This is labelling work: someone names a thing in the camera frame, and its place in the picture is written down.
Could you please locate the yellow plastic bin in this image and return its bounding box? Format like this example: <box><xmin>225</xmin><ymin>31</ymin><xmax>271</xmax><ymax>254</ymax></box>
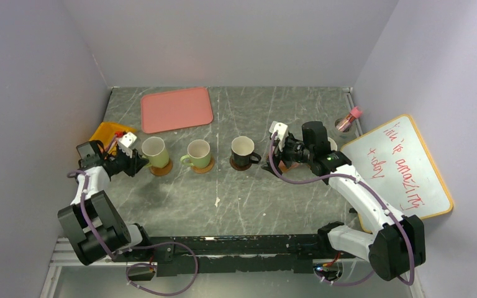
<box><xmin>89</xmin><ymin>122</ymin><xmax>137</xmax><ymax>154</ymax></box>

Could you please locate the pink serving tray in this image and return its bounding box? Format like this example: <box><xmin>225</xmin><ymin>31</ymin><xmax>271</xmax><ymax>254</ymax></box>
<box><xmin>140</xmin><ymin>87</ymin><xmax>214</xmax><ymax>134</ymax></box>

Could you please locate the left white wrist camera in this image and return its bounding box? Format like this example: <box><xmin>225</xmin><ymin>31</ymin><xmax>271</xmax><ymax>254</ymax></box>
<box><xmin>116</xmin><ymin>132</ymin><xmax>137</xmax><ymax>158</ymax></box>

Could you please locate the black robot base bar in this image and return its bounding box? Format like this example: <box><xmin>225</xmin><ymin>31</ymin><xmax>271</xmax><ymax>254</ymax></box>
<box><xmin>111</xmin><ymin>233</ymin><xmax>357</xmax><ymax>278</ymax></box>

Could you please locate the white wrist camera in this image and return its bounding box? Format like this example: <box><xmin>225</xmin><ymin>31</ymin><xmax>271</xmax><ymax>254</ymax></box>
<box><xmin>116</xmin><ymin>132</ymin><xmax>137</xmax><ymax>158</ymax></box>
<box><xmin>268</xmin><ymin>121</ymin><xmax>288</xmax><ymax>151</ymax></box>

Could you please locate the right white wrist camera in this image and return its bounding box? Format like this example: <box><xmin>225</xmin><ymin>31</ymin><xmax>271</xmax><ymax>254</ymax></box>
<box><xmin>268</xmin><ymin>121</ymin><xmax>288</xmax><ymax>151</ymax></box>

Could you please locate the aluminium rail frame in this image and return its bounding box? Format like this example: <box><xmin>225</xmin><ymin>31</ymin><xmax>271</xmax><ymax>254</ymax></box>
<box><xmin>39</xmin><ymin>232</ymin><xmax>425</xmax><ymax>298</ymax></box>

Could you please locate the purple cable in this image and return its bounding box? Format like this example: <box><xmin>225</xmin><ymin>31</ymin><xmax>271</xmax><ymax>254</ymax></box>
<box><xmin>268</xmin><ymin>130</ymin><xmax>416</xmax><ymax>287</ymax></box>
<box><xmin>66</xmin><ymin>169</ymin><xmax>199</xmax><ymax>298</ymax></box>

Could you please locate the pink mug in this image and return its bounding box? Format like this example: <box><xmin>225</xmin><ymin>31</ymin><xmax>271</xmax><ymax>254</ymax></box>
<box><xmin>278</xmin><ymin>161</ymin><xmax>301</xmax><ymax>173</ymax></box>
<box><xmin>328</xmin><ymin>137</ymin><xmax>338</xmax><ymax>151</ymax></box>

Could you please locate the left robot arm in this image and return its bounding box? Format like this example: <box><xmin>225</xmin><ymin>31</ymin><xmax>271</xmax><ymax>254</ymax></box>
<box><xmin>57</xmin><ymin>138</ymin><xmax>153</xmax><ymax>266</ymax></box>

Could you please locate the green mug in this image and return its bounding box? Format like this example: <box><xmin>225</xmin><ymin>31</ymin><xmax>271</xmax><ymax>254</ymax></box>
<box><xmin>180</xmin><ymin>140</ymin><xmax>211</xmax><ymax>169</ymax></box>
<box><xmin>141</xmin><ymin>137</ymin><xmax>170</xmax><ymax>169</ymax></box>

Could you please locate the green mug back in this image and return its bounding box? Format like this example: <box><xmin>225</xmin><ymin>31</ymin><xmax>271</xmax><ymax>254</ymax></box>
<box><xmin>141</xmin><ymin>137</ymin><xmax>170</xmax><ymax>169</ymax></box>

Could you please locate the whiteboard with yellow frame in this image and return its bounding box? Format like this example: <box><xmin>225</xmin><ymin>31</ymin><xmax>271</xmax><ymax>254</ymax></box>
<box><xmin>341</xmin><ymin>115</ymin><xmax>453</xmax><ymax>219</ymax></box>

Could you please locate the black mug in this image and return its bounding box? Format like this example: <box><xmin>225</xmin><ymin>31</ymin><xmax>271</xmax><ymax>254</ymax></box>
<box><xmin>231</xmin><ymin>136</ymin><xmax>261</xmax><ymax>166</ymax></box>

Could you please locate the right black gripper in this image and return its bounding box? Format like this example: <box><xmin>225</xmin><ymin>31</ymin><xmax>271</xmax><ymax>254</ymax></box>
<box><xmin>261</xmin><ymin>134</ymin><xmax>314</xmax><ymax>178</ymax></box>

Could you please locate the woven coaster tan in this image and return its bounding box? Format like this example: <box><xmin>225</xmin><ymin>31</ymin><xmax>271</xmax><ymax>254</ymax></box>
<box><xmin>191</xmin><ymin>157</ymin><xmax>215</xmax><ymax>174</ymax></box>

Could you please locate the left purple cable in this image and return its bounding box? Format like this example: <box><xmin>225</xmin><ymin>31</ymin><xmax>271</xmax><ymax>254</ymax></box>
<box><xmin>66</xmin><ymin>169</ymin><xmax>199</xmax><ymax>298</ymax></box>

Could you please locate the glass jar with markers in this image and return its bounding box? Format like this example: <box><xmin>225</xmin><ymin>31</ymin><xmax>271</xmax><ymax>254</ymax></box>
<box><xmin>335</xmin><ymin>106</ymin><xmax>363</xmax><ymax>132</ymax></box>

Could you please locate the dark brown wooden coaster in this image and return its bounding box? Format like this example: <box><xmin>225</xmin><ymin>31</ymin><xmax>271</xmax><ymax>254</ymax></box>
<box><xmin>229</xmin><ymin>157</ymin><xmax>252</xmax><ymax>171</ymax></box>

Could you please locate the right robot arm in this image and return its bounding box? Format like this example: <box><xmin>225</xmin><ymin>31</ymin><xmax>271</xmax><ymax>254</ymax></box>
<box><xmin>262</xmin><ymin>121</ymin><xmax>426</xmax><ymax>286</ymax></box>

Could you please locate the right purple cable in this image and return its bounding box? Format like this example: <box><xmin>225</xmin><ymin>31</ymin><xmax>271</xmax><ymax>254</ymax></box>
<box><xmin>268</xmin><ymin>130</ymin><xmax>416</xmax><ymax>287</ymax></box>

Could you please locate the light wooden coaster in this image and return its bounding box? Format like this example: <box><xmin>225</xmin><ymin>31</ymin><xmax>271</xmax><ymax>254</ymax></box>
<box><xmin>149</xmin><ymin>159</ymin><xmax>173</xmax><ymax>177</ymax></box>

